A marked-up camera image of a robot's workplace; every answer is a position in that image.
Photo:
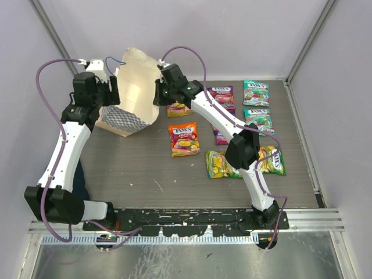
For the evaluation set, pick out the dark navy cloth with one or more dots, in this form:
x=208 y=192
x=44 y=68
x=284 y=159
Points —
x=79 y=186

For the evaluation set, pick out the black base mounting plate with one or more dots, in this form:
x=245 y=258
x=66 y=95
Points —
x=189 y=222

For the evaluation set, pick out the purple snack packet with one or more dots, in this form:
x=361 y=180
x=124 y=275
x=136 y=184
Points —
x=224 y=96
x=220 y=139

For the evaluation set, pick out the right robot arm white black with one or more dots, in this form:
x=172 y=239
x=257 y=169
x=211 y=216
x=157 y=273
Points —
x=243 y=141

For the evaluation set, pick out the orange snack packet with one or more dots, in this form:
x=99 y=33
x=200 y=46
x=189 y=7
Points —
x=184 y=139
x=177 y=110

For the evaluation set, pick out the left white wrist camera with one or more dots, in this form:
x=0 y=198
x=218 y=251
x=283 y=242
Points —
x=97 y=67

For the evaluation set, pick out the green snack packet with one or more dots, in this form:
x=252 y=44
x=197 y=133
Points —
x=218 y=166
x=272 y=165

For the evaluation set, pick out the teal mint candy packet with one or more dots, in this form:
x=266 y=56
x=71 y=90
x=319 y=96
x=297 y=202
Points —
x=256 y=93

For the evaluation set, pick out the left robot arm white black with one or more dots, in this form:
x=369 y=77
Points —
x=55 y=195

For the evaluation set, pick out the blue checkered paper bag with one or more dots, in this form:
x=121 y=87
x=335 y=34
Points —
x=136 y=84

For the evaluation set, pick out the white slotted cable duct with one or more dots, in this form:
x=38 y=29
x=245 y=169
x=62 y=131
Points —
x=86 y=239

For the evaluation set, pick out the teal white snack packet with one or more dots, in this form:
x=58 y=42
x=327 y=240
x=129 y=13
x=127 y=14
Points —
x=261 y=118

